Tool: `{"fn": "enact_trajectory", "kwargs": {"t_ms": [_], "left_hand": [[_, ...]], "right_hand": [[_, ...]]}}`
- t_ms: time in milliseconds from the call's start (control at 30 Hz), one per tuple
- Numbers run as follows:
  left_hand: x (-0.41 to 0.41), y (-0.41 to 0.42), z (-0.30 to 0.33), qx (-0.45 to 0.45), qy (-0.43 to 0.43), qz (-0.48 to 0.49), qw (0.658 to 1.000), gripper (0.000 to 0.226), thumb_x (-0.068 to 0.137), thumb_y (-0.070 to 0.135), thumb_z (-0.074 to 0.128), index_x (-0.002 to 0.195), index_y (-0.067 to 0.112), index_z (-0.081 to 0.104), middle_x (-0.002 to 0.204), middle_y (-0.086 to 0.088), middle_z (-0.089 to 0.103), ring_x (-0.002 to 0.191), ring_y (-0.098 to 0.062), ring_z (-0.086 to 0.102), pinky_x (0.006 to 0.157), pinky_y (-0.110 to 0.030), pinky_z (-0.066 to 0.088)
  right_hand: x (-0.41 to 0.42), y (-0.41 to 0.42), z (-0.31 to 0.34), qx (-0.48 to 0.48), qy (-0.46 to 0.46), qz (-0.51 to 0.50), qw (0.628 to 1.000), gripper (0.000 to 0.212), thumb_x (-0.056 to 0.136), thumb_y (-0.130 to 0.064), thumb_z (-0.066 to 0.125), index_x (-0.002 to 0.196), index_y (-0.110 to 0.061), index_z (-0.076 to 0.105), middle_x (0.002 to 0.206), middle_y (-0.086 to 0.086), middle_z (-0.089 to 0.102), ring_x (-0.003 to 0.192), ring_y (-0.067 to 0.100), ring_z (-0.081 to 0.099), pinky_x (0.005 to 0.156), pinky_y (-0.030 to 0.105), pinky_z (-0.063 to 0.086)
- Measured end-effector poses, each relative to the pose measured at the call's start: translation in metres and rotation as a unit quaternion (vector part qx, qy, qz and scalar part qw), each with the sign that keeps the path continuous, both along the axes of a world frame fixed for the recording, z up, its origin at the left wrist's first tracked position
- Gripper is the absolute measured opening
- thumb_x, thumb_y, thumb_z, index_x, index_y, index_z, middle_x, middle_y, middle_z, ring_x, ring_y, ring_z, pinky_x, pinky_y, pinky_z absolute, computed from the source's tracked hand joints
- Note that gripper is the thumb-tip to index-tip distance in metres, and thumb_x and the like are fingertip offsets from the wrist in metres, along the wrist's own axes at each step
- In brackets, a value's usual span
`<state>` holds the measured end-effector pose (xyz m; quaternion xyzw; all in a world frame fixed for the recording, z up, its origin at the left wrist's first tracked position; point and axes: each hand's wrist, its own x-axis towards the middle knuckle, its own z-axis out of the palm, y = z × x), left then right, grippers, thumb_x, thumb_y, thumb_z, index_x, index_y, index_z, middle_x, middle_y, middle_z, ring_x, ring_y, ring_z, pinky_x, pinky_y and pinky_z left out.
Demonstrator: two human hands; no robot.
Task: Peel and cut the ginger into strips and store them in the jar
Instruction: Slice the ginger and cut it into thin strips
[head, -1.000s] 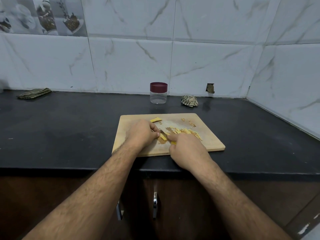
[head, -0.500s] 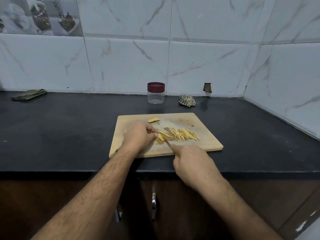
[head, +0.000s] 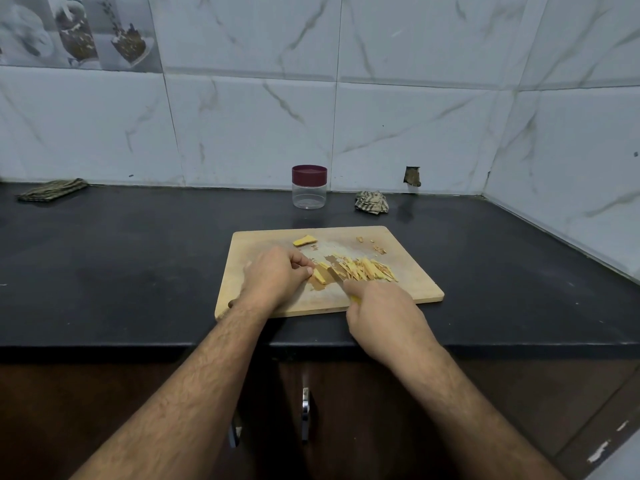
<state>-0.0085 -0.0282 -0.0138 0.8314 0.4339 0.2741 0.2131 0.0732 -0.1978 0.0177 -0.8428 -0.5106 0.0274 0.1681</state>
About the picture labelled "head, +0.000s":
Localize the black countertop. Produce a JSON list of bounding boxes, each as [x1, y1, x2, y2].
[[0, 181, 640, 358]]

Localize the person's right forearm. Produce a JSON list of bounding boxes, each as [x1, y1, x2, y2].
[[398, 347, 567, 480]]

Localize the brown wooden cabinet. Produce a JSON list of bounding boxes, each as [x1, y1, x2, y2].
[[0, 355, 640, 480]]

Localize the wooden cutting board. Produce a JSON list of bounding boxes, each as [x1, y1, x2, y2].
[[214, 225, 446, 321]]

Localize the pile of ginger strips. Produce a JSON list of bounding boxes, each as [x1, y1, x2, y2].
[[307, 255, 399, 291]]

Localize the decorative picture tiles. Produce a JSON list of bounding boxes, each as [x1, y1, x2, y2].
[[0, 0, 163, 74]]

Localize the folded green cloth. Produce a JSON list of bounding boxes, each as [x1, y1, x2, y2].
[[16, 177, 90, 204]]

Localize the small ginger peel scraps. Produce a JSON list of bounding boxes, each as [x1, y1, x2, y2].
[[355, 235, 387, 256]]

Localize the crumpled patterned cloth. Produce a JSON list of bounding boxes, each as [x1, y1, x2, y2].
[[354, 191, 391, 216]]

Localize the person's left forearm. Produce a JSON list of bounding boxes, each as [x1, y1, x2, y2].
[[70, 303, 269, 480]]

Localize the person's left hand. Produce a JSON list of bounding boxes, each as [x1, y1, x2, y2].
[[236, 245, 316, 318]]

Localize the clear jar maroon lid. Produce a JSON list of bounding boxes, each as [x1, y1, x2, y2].
[[292, 165, 328, 211]]

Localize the yellow handled knife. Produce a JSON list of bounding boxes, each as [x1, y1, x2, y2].
[[330, 271, 361, 304]]

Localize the person's right hand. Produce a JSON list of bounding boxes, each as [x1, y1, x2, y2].
[[337, 275, 439, 370]]

